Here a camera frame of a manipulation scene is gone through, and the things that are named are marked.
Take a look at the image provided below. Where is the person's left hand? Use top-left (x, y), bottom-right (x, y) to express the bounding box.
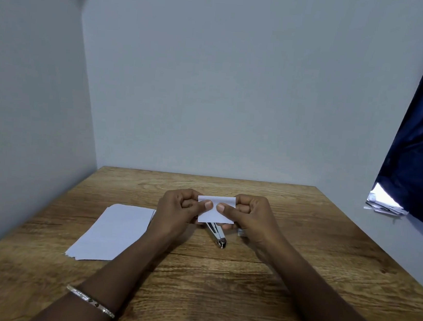
top-left (148, 186), bottom-right (215, 240)

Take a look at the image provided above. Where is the person's right hand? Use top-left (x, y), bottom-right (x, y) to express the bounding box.
top-left (214, 192), bottom-right (285, 249)

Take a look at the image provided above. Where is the small white paper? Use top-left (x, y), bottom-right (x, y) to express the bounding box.
top-left (196, 194), bottom-right (237, 226)

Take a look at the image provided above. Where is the person's right forearm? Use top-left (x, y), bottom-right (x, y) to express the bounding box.
top-left (248, 231), bottom-right (410, 321)

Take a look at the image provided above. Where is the person's left forearm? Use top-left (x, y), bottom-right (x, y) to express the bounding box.
top-left (29, 215), bottom-right (178, 321)

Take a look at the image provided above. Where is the silver stapler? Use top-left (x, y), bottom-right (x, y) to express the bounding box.
top-left (205, 222), bottom-right (228, 249)

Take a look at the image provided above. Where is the stack of white paper sheets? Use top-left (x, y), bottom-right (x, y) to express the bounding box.
top-left (65, 200), bottom-right (157, 266)

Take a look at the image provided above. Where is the silver left wrist bangle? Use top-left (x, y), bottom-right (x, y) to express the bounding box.
top-left (64, 284), bottom-right (117, 319)

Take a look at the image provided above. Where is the pile of white papers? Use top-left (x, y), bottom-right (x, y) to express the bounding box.
top-left (364, 182), bottom-right (412, 218)

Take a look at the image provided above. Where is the dark blue curtain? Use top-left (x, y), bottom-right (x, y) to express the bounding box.
top-left (369, 0), bottom-right (423, 231)

